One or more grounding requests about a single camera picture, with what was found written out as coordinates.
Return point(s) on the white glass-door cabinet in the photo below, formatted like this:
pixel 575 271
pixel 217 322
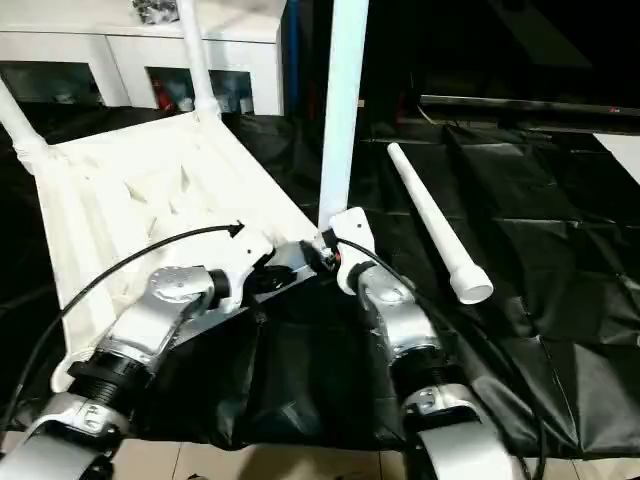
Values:
pixel 115 47

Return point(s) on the white cup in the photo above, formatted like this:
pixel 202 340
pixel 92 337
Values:
pixel 246 105

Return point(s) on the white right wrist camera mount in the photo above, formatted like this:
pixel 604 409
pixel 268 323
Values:
pixel 352 227

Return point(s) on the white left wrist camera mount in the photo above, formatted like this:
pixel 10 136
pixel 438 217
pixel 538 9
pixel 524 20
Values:
pixel 250 255

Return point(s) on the red package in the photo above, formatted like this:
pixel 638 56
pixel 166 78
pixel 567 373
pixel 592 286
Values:
pixel 161 92

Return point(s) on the white drawer unit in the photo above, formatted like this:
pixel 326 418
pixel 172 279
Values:
pixel 622 155

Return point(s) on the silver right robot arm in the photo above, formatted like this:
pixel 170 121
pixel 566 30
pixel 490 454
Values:
pixel 405 320

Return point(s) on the white plastic table leg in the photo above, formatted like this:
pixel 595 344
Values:
pixel 345 110
pixel 22 125
pixel 197 60
pixel 430 210

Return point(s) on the black backdrop cloth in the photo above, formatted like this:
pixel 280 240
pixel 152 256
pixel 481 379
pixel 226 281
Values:
pixel 500 45

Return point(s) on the black flat monitor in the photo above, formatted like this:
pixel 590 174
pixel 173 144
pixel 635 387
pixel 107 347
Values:
pixel 525 107

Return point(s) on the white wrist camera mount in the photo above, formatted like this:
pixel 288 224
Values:
pixel 352 227
pixel 250 255

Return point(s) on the white jar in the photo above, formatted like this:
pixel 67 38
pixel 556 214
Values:
pixel 186 104

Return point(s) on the white plastic table top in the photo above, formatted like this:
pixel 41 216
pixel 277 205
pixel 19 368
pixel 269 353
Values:
pixel 125 190

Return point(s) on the black mat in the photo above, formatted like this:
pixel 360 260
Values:
pixel 550 225

